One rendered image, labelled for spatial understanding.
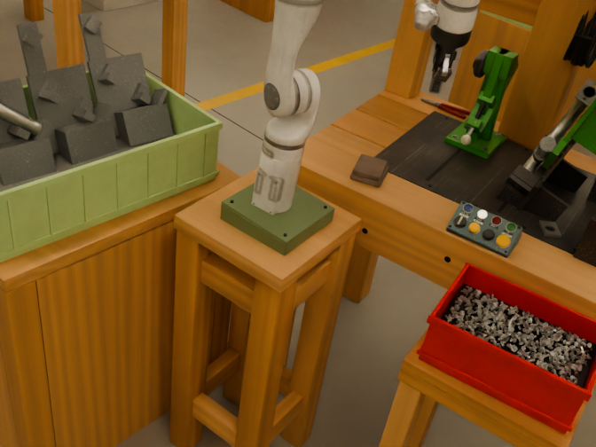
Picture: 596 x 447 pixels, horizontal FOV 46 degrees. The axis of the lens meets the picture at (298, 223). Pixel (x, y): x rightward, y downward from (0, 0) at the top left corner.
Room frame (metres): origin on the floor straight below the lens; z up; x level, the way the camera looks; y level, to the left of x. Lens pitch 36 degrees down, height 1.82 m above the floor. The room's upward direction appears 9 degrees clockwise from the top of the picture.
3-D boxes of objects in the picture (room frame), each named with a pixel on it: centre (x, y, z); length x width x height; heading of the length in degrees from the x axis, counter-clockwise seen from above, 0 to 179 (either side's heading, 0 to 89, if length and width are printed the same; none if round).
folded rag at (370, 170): (1.52, -0.16, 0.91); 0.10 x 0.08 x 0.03; 165
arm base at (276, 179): (1.34, 0.06, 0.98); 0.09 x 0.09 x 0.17; 64
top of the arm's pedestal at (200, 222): (1.35, 0.07, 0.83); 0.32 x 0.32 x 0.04; 59
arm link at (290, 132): (1.34, 0.05, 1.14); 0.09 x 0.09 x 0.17; 42
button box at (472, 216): (1.34, -0.43, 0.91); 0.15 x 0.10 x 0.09; 61
